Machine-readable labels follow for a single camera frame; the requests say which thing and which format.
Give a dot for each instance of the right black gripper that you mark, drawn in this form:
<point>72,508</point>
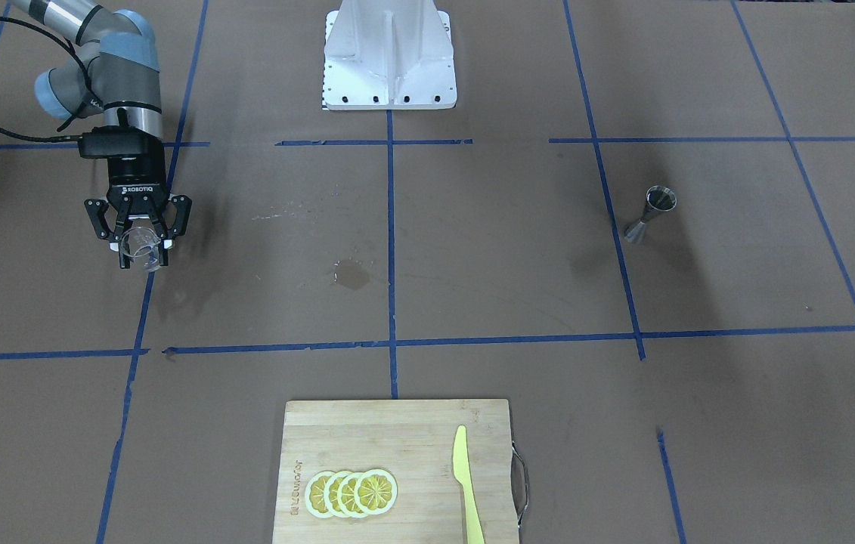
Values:
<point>139,178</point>

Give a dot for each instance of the clear glass shaker cup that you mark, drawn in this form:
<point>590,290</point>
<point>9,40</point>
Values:
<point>140,247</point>

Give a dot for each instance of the steel double jigger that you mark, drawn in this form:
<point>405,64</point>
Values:
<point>659,200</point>

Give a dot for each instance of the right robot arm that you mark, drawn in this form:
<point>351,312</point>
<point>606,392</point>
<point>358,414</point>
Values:
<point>115,73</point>

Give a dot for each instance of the lemon slice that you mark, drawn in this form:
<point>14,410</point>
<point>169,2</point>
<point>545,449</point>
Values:
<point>315,501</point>
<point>376,491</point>
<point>331,494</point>
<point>345,496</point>

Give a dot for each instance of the bamboo cutting board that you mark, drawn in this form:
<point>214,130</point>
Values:
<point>412,439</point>

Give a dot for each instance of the yellow plastic knife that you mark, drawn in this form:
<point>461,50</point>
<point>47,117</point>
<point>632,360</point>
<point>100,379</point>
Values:
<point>462,474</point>

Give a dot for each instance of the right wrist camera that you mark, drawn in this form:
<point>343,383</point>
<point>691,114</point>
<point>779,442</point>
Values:
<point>109,142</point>

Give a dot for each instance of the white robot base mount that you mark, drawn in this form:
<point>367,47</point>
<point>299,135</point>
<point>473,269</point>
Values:
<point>388,55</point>

